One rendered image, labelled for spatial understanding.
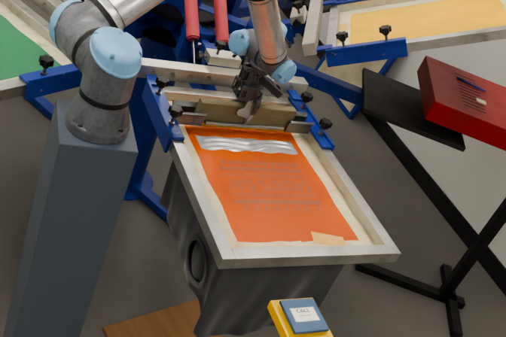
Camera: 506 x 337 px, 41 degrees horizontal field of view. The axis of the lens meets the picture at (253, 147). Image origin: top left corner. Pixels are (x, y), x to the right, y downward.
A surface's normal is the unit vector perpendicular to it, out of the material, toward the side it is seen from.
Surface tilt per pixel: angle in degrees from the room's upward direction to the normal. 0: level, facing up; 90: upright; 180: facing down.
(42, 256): 90
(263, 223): 0
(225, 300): 94
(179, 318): 0
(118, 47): 7
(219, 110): 90
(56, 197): 90
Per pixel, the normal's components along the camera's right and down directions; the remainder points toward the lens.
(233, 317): 0.29, 0.70
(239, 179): 0.34, -0.78
